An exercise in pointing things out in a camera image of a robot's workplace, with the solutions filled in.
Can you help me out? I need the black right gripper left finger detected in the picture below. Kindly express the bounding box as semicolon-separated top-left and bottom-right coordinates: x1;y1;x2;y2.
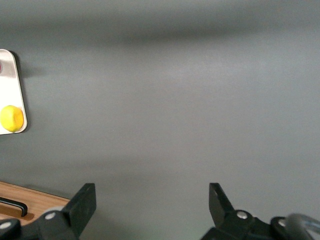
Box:
0;182;97;240

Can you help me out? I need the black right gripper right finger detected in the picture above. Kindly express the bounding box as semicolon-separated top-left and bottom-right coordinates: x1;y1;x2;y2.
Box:
201;182;291;240

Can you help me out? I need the wooden tray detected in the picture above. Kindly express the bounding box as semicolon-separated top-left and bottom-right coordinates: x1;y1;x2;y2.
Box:
0;180;71;227

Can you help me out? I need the white rounded tray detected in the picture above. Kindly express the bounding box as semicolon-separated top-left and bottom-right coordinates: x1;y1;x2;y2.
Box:
0;48;28;136

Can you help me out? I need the yellow lemon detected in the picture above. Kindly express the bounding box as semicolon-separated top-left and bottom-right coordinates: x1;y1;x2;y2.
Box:
0;104;25;133

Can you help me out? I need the black metal handle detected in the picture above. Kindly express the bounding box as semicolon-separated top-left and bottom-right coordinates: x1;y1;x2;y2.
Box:
0;196;28;218

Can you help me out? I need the translucent grey cable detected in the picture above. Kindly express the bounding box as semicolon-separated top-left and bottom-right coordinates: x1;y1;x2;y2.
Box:
285;212;320;240

